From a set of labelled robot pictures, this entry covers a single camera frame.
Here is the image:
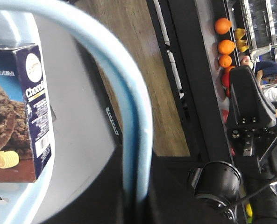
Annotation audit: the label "orange fruit top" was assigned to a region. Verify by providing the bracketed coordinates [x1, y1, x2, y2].
[214, 17, 232, 35]

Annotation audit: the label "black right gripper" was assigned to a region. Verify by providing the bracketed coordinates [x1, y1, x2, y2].
[226, 66, 277, 179]

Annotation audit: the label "light blue shopping basket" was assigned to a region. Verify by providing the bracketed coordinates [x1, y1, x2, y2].
[0, 0, 153, 224]

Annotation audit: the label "wood panel display stand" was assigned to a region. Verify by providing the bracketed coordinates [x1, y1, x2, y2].
[77, 0, 234, 164]

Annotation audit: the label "dark blue Chocofello cookie box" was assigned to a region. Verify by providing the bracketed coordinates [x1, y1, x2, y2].
[0, 43, 52, 182]

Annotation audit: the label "orange fruit middle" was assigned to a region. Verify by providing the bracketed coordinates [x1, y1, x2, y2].
[218, 39, 235, 55]

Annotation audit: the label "orange fruit lower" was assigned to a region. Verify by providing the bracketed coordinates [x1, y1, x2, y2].
[219, 55, 232, 68]

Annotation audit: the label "red bell pepper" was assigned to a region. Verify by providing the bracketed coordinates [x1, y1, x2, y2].
[221, 65, 235, 98]

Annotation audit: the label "person in navy shirt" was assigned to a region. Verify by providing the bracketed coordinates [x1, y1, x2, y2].
[255, 61, 277, 102]

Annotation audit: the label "orange fruit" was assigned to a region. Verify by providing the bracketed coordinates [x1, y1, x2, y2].
[218, 39, 235, 55]
[219, 55, 232, 68]
[214, 17, 232, 35]

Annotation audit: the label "yellow bell peppers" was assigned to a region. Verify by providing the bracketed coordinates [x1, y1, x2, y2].
[234, 28, 249, 53]

